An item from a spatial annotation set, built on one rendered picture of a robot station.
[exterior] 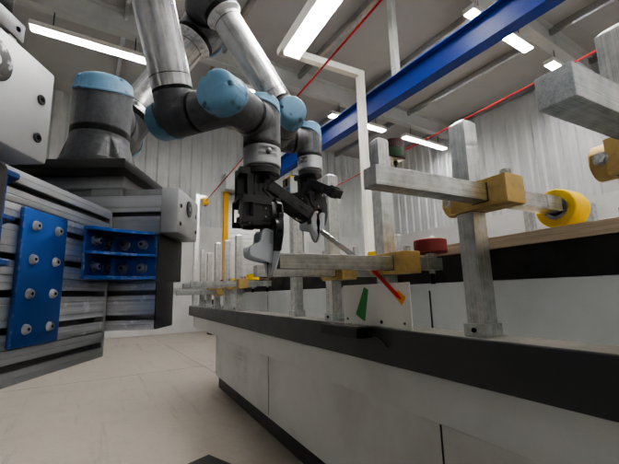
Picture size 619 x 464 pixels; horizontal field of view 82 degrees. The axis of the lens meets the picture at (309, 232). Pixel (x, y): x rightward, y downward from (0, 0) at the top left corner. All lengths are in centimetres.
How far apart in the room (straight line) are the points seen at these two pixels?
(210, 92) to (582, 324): 79
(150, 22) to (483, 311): 77
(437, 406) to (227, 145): 903
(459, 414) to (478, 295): 23
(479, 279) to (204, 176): 859
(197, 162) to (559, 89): 894
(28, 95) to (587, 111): 48
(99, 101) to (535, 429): 98
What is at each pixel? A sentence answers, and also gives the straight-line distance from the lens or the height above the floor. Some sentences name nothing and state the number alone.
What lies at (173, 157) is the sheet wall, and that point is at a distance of 903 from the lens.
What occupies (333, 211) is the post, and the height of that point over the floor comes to 103.
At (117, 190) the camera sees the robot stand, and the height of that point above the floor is 99.
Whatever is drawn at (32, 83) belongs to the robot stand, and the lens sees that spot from 41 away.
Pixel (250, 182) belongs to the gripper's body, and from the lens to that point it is 69.
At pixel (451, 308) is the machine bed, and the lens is 102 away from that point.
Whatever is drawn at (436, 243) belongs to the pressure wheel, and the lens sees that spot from 91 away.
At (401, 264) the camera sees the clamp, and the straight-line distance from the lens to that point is 81.
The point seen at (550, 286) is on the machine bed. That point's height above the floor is 78.
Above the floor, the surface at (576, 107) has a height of 93.
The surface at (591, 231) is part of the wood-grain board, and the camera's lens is 84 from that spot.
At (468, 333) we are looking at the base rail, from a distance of 71.
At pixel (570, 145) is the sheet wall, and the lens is 869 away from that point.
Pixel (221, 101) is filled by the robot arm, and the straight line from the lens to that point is 63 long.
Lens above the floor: 78
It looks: 10 degrees up
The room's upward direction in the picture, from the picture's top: 2 degrees counter-clockwise
